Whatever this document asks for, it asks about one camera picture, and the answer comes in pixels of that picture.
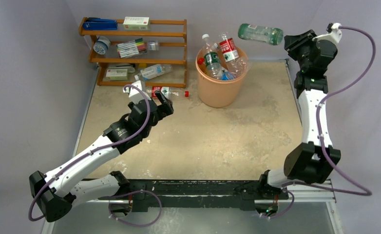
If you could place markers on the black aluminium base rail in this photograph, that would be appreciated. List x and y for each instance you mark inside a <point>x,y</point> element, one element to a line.
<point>246,195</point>

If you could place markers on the red label bottle red cap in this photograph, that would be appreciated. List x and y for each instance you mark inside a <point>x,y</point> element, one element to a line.
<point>201,65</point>

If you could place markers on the white box on bottom shelf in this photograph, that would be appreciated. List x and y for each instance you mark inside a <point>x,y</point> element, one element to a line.
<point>117,74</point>

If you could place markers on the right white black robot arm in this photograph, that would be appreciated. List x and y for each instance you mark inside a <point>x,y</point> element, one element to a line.
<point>306,163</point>

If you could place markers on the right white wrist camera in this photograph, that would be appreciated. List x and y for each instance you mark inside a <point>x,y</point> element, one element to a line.
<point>334,34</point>

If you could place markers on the blue white tape roll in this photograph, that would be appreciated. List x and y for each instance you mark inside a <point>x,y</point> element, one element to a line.
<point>101,46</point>

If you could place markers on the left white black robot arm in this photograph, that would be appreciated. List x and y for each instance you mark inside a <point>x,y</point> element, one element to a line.
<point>57,191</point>

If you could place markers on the white green small box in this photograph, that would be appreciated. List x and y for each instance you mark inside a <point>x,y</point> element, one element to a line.
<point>136,23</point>

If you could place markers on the clear bottle blue label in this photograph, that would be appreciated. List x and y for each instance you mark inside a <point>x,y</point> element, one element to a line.
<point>226,76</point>

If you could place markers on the blue stapler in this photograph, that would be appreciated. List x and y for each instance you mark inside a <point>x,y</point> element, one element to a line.
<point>99,24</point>

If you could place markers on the dark green label clear bottle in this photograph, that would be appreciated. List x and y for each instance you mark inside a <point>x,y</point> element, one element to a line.
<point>211,58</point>

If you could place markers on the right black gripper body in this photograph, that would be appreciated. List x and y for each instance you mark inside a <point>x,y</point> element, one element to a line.
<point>294,42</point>

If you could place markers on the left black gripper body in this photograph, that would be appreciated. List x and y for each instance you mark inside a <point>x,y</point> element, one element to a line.
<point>155,120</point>

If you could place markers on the wooden three-tier shelf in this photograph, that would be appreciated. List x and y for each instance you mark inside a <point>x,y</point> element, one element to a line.
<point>103,62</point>

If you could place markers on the pack of coloured markers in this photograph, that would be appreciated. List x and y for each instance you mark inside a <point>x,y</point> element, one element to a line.
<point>131,48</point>

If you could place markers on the green tinted plastic bottle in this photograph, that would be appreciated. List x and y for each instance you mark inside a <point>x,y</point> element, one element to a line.
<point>268,35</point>

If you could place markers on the orange plastic bin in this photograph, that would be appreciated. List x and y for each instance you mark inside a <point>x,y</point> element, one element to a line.
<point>217,93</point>

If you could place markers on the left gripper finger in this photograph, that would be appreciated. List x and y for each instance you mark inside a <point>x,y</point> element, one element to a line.
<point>166,107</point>
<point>139,107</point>

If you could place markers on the small clear jar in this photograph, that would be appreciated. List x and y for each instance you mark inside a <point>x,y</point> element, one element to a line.
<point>153,45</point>

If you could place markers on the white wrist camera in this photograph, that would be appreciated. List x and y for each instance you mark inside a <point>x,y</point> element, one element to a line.
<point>136,91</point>
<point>334,34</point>

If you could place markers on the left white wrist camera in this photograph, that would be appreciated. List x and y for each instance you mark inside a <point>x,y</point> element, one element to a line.
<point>136,91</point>

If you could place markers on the clear bottle on shelf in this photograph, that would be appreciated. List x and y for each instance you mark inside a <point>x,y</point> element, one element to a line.
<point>153,72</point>

